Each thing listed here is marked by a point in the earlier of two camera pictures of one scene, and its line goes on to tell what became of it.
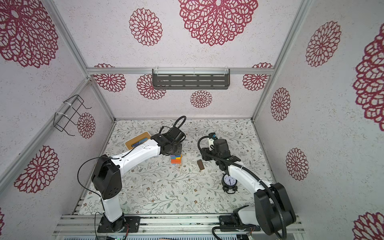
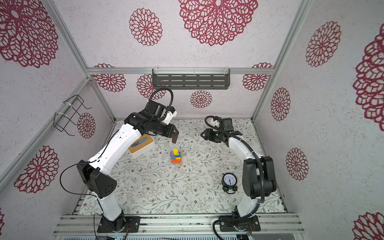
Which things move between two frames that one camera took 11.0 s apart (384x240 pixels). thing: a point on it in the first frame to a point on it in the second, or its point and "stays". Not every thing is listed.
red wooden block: (176, 161) stays
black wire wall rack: (61, 119) stays
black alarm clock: (229, 183) stays
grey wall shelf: (191, 78) stays
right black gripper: (205, 153) to (209, 135)
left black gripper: (179, 152) to (170, 131)
